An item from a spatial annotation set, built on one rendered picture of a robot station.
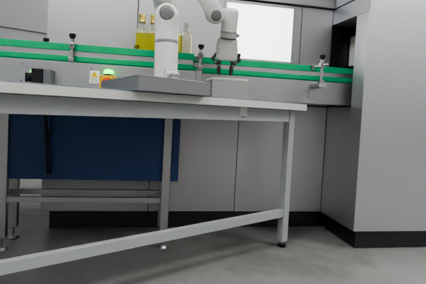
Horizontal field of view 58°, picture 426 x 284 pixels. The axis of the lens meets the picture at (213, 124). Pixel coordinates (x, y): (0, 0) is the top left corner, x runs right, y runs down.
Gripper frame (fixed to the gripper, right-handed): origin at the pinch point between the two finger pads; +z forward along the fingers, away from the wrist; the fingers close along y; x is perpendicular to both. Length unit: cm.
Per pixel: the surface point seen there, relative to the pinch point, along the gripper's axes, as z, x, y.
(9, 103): 4, 62, 75
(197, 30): -15.2, -39.5, 10.7
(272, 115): 19.6, 4.7, -25.2
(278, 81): 6.5, -16.8, -32.6
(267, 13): -27, -45, -30
